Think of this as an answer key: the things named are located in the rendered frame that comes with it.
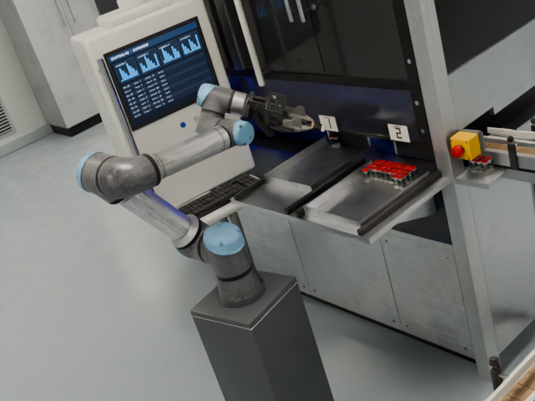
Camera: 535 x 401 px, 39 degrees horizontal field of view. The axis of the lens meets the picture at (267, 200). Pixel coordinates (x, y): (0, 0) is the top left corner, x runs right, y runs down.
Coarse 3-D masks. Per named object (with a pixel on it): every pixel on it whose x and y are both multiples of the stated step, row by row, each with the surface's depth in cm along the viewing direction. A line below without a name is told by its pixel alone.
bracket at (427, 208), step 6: (432, 198) 259; (426, 204) 258; (432, 204) 260; (414, 210) 254; (420, 210) 256; (426, 210) 258; (432, 210) 261; (408, 216) 253; (414, 216) 255; (420, 216) 257
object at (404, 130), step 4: (388, 124) 259; (392, 124) 257; (392, 128) 258; (400, 128) 255; (404, 128) 254; (392, 132) 259; (404, 132) 254; (392, 136) 260; (400, 136) 257; (404, 136) 255; (408, 136) 254; (396, 140) 259; (400, 140) 258; (404, 140) 256; (408, 140) 255
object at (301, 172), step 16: (320, 144) 299; (288, 160) 290; (304, 160) 294; (320, 160) 289; (336, 160) 285; (352, 160) 275; (272, 176) 286; (288, 176) 285; (304, 176) 281; (320, 176) 277; (304, 192) 269
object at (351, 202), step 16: (352, 176) 264; (336, 192) 261; (352, 192) 259; (368, 192) 256; (384, 192) 253; (400, 192) 243; (304, 208) 252; (320, 208) 255; (336, 208) 251; (352, 208) 248; (368, 208) 245; (384, 208) 239; (352, 224) 236
